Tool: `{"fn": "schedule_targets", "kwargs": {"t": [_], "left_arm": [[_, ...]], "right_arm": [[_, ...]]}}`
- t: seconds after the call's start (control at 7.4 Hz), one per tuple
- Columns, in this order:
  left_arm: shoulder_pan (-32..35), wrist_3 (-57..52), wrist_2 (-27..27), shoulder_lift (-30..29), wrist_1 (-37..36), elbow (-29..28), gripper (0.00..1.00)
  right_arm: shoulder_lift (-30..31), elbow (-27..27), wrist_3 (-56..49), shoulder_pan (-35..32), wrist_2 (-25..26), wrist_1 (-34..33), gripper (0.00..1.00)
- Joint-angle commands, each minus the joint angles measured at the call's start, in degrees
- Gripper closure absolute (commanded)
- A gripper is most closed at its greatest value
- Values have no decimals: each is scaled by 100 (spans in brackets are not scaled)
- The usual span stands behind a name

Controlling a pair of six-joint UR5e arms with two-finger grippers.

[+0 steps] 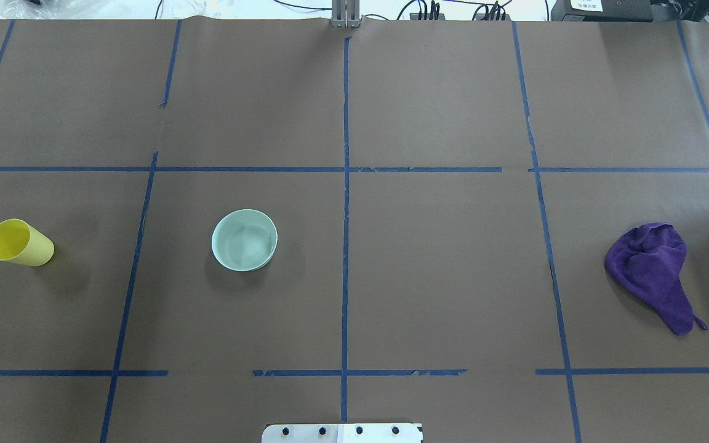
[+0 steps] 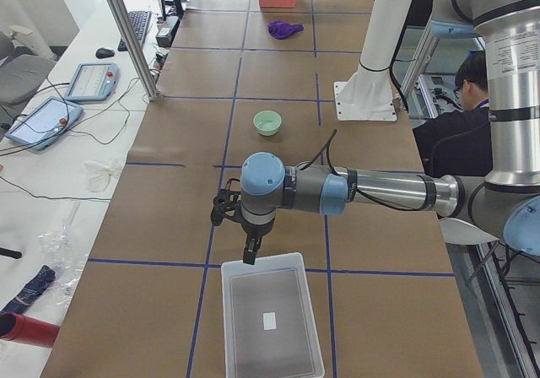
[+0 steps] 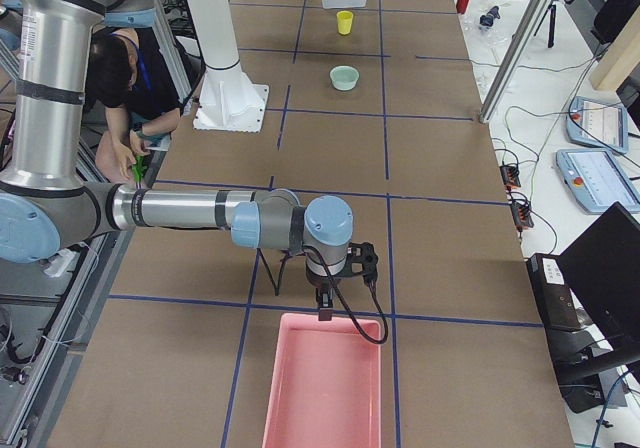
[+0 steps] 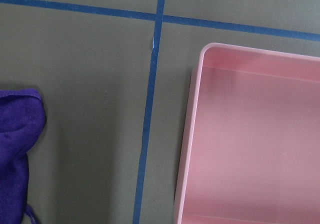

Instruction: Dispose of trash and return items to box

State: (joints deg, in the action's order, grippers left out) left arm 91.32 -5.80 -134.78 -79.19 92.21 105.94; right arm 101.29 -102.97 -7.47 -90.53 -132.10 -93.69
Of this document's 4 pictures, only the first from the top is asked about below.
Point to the grey aluminium frame post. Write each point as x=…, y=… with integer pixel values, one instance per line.
x=346, y=14

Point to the mint green bowl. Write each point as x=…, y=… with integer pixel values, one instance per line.
x=244, y=240

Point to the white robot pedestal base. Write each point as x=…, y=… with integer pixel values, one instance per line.
x=344, y=432

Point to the purple cloth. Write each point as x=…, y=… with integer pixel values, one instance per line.
x=647, y=261

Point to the yellow plastic cup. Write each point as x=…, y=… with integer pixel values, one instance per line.
x=22, y=244

